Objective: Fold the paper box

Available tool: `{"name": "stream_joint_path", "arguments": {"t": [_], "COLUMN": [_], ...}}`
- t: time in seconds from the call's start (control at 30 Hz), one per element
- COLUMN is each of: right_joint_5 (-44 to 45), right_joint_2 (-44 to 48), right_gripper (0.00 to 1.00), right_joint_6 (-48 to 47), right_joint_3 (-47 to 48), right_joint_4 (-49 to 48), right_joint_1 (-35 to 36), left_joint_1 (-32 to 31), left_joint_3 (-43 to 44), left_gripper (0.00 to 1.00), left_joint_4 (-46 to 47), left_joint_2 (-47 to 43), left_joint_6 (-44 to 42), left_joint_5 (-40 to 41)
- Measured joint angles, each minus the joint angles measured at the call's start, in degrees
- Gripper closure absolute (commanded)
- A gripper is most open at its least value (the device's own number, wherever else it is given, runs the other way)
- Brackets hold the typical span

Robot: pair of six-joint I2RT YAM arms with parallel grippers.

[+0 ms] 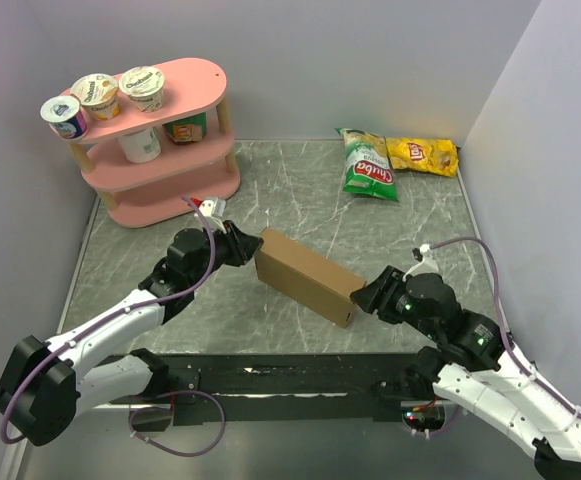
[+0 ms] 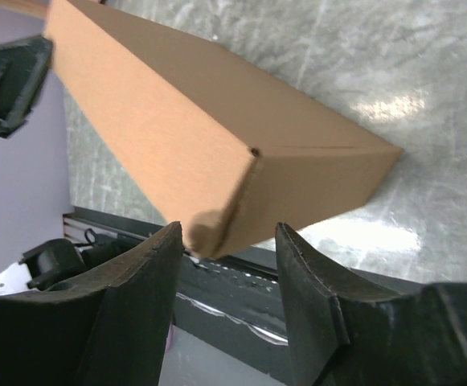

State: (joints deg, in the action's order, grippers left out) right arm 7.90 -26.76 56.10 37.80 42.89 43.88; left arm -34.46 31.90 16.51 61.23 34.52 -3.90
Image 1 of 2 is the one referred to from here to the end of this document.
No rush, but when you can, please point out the white Chobani yogurt cup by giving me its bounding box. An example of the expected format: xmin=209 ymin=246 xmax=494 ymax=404
xmin=119 ymin=66 xmax=165 ymax=113

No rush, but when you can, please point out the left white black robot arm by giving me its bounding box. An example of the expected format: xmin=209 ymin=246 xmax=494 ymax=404
xmin=0 ymin=220 xmax=264 ymax=446

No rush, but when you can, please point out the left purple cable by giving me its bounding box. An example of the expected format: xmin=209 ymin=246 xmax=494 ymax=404
xmin=0 ymin=194 xmax=227 ymax=457

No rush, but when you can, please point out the brown cardboard box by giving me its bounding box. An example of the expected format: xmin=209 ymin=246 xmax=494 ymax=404
xmin=255 ymin=227 xmax=366 ymax=328

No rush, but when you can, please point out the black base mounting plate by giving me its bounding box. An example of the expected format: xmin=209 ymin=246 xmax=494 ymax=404
xmin=104 ymin=349 xmax=471 ymax=434

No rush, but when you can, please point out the yellow Lays chips bag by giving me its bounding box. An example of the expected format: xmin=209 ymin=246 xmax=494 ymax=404
xmin=386 ymin=137 xmax=459 ymax=178

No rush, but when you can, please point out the green Chuba chips bag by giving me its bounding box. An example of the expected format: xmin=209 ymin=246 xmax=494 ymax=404
xmin=336 ymin=128 xmax=399 ymax=201

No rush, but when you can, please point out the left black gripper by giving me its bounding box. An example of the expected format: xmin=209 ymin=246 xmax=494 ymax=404
xmin=190 ymin=221 xmax=263 ymax=287

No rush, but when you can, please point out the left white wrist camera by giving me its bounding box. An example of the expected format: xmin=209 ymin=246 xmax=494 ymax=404
xmin=191 ymin=196 xmax=226 ymax=232

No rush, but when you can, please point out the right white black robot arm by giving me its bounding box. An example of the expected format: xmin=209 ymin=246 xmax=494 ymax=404
xmin=350 ymin=267 xmax=581 ymax=479

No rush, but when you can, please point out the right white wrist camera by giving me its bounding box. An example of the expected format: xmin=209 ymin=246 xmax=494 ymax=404
xmin=402 ymin=244 xmax=439 ymax=281

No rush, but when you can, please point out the orange Chobani yogurt cup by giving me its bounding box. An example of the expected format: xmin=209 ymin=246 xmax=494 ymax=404
xmin=70 ymin=73 xmax=121 ymax=120

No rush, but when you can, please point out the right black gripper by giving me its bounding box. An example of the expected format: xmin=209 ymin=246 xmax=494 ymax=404
xmin=348 ymin=263 xmax=439 ymax=338

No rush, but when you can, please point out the pink three-tier shelf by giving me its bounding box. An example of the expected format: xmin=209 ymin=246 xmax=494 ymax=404
xmin=66 ymin=58 xmax=241 ymax=228

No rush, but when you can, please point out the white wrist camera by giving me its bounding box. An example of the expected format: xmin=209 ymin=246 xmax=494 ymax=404
xmin=402 ymin=244 xmax=439 ymax=281
xmin=191 ymin=196 xmax=226 ymax=232

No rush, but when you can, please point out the blue white yogurt cup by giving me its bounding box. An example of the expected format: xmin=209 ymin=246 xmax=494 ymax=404
xmin=40 ymin=95 xmax=87 ymax=140

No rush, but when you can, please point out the green snack cup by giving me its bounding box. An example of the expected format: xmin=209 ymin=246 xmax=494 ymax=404
xmin=163 ymin=112 xmax=207 ymax=144

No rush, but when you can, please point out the white plastic cup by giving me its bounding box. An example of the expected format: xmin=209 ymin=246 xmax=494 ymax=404
xmin=117 ymin=127 xmax=161 ymax=164

